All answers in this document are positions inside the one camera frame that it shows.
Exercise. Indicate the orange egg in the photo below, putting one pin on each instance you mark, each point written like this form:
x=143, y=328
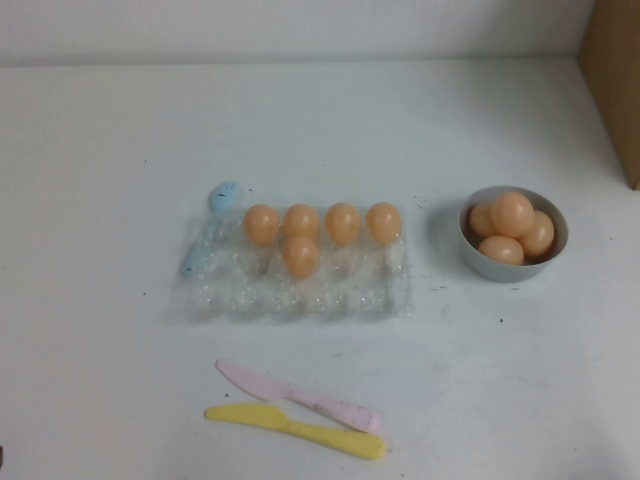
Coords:
x=261, y=225
x=511, y=215
x=384, y=223
x=540, y=234
x=301, y=220
x=501, y=250
x=479, y=221
x=342, y=223
x=301, y=256

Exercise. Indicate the clear plastic egg tray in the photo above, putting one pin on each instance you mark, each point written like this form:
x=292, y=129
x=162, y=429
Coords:
x=360, y=295

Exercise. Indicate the brown cardboard box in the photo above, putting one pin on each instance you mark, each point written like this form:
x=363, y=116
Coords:
x=615, y=90

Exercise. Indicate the pink plastic knife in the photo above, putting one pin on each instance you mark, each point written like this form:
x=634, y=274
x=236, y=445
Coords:
x=320, y=402

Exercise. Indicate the yellow plastic knife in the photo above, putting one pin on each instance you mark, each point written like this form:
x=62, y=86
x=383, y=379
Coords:
x=260, y=416

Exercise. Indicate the grey round bowl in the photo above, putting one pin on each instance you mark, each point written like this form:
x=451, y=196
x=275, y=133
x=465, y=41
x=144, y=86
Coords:
x=510, y=274

